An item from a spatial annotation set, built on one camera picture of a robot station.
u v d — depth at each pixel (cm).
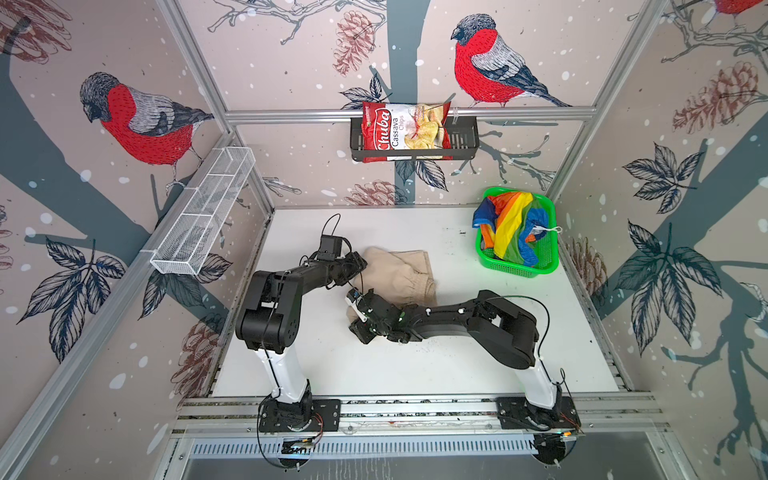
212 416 75
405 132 88
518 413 73
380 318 70
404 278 94
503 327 54
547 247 103
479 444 70
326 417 73
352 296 80
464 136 95
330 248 80
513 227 95
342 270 85
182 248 70
